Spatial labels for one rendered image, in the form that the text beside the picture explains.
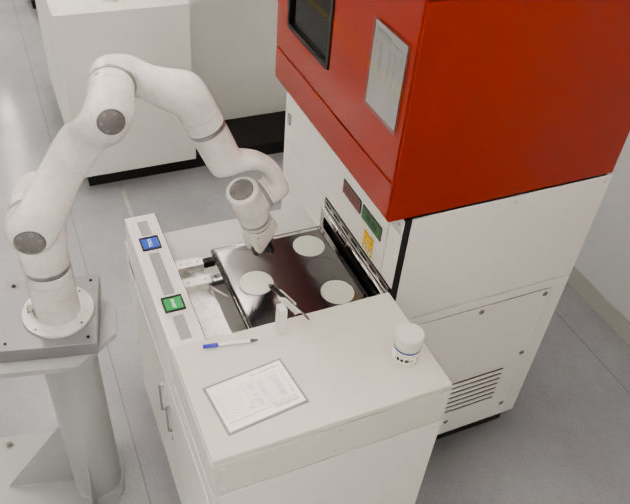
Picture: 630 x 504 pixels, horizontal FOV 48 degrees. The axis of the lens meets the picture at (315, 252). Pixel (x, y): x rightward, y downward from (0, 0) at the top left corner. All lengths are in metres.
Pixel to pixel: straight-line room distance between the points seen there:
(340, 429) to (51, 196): 0.86
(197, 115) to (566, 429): 2.08
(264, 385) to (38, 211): 0.66
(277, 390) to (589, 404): 1.79
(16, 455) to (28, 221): 1.33
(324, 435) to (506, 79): 0.93
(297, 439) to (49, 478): 1.29
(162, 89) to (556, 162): 1.07
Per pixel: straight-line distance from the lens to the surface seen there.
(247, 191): 1.76
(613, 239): 3.46
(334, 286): 2.08
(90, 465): 2.55
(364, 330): 1.88
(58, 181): 1.70
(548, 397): 3.18
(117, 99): 1.53
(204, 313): 2.02
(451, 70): 1.64
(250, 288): 2.06
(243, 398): 1.71
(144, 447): 2.82
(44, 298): 1.97
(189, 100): 1.58
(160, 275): 2.03
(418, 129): 1.67
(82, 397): 2.26
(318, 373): 1.77
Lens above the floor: 2.34
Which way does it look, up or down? 41 degrees down
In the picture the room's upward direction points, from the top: 6 degrees clockwise
